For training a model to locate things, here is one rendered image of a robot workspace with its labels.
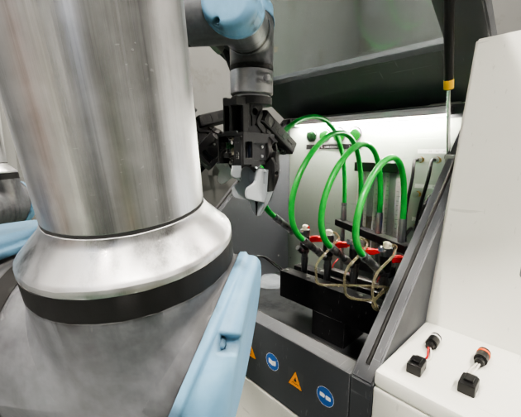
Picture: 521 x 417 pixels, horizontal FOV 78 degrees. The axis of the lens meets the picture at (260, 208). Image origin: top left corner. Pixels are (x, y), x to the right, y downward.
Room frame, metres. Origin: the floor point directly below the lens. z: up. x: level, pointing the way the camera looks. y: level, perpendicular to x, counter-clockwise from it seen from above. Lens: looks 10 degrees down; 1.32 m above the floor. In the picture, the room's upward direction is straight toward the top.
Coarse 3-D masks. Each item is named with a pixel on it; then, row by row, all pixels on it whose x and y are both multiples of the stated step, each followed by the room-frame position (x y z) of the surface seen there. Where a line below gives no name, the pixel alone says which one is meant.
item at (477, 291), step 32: (512, 32) 0.66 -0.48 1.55; (480, 64) 0.68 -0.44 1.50; (512, 64) 0.64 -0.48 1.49; (480, 96) 0.67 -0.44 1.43; (512, 96) 0.63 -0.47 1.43; (480, 128) 0.65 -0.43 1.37; (512, 128) 0.61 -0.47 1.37; (480, 160) 0.63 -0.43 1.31; (512, 160) 0.60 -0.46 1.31; (480, 192) 0.61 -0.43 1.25; (512, 192) 0.58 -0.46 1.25; (448, 224) 0.63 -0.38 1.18; (480, 224) 0.60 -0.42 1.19; (512, 224) 0.56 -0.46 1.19; (448, 256) 0.62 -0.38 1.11; (480, 256) 0.58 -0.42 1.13; (512, 256) 0.55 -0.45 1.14; (448, 288) 0.60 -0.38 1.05; (480, 288) 0.56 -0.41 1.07; (512, 288) 0.53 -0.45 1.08; (448, 320) 0.58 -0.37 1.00; (480, 320) 0.55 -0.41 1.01; (512, 320) 0.52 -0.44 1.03; (384, 416) 0.44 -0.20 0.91; (416, 416) 0.41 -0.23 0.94
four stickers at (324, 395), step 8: (272, 360) 0.62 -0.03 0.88; (272, 368) 0.62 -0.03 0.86; (288, 368) 0.59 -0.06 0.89; (288, 376) 0.59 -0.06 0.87; (296, 376) 0.57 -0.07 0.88; (296, 384) 0.57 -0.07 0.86; (320, 384) 0.53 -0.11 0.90; (320, 392) 0.53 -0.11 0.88; (328, 392) 0.52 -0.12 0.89; (320, 400) 0.53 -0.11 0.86; (328, 400) 0.51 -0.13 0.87; (328, 408) 0.51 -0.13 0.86
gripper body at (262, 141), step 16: (240, 96) 0.55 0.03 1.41; (256, 96) 0.55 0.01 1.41; (224, 112) 0.56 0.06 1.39; (240, 112) 0.57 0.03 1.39; (256, 112) 0.58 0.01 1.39; (224, 128) 0.56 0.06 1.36; (240, 128) 0.57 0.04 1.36; (256, 128) 0.58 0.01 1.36; (240, 144) 0.54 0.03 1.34; (256, 144) 0.56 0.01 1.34; (272, 144) 0.58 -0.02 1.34; (224, 160) 0.59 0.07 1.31; (240, 160) 0.54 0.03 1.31; (256, 160) 0.56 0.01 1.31
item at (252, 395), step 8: (248, 384) 0.68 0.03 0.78; (248, 392) 0.68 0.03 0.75; (256, 392) 0.66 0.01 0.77; (264, 392) 0.64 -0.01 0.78; (240, 400) 0.70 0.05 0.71; (248, 400) 0.68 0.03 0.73; (256, 400) 0.66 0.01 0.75; (264, 400) 0.64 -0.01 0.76; (272, 400) 0.62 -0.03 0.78; (240, 408) 0.70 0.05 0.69; (248, 408) 0.68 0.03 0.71; (256, 408) 0.66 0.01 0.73; (264, 408) 0.64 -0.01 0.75; (272, 408) 0.62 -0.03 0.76; (280, 408) 0.60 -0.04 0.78; (240, 416) 0.70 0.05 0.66; (248, 416) 0.68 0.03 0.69; (256, 416) 0.66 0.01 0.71; (264, 416) 0.64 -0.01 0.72; (272, 416) 0.62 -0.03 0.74; (280, 416) 0.60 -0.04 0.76; (288, 416) 0.59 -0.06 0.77; (296, 416) 0.57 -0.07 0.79
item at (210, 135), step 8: (200, 128) 0.70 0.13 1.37; (208, 128) 0.72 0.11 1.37; (216, 128) 0.71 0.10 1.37; (200, 136) 0.70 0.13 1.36; (208, 136) 0.69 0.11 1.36; (216, 136) 0.70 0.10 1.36; (200, 144) 0.68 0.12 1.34; (208, 144) 0.69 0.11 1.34; (216, 144) 0.70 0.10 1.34; (224, 144) 0.71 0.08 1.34; (200, 152) 0.67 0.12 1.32; (208, 152) 0.68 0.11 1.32; (216, 152) 0.70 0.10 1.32; (224, 152) 0.71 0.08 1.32; (200, 160) 0.69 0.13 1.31; (208, 160) 0.69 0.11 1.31; (216, 160) 0.69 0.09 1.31; (200, 168) 0.74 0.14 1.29; (208, 168) 0.69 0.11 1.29
